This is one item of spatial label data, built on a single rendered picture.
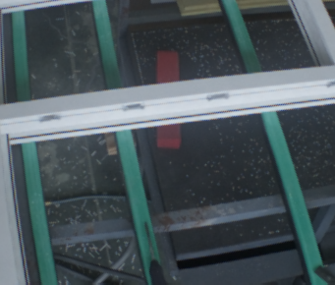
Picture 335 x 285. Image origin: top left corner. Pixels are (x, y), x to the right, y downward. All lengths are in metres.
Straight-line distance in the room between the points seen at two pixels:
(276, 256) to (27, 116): 0.73
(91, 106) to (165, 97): 0.16
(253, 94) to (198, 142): 0.34
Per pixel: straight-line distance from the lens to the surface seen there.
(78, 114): 1.67
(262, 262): 1.92
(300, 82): 1.76
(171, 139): 1.99
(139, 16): 2.28
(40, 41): 3.04
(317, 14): 1.93
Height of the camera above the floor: 2.27
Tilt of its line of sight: 55 degrees down
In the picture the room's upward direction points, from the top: 8 degrees clockwise
